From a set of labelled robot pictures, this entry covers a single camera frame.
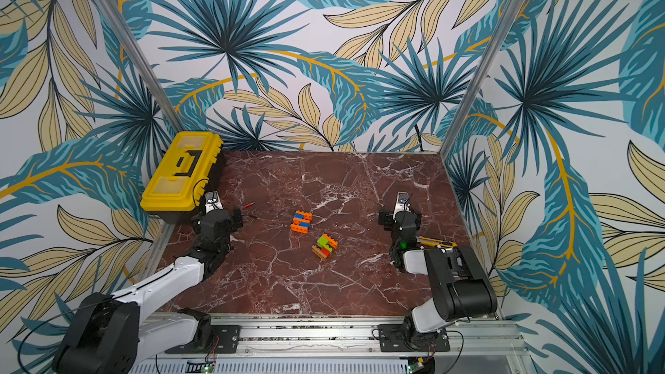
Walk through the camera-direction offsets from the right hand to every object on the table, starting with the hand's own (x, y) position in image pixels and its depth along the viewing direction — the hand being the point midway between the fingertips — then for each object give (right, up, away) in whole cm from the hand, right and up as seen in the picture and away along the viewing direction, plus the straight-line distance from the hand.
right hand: (401, 206), depth 93 cm
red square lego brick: (-26, -15, -5) cm, 31 cm away
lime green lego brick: (-28, -12, -3) cm, 31 cm away
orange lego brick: (-34, -4, +5) cm, 35 cm away
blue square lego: (-38, -4, +5) cm, 38 cm away
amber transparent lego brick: (-30, -15, -4) cm, 33 cm away
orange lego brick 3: (-25, -12, -2) cm, 28 cm away
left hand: (-62, -1, -7) cm, 63 cm away
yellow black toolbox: (-75, +15, 0) cm, 77 cm away
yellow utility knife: (+12, -13, 0) cm, 18 cm away
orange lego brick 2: (-37, -8, +2) cm, 38 cm away
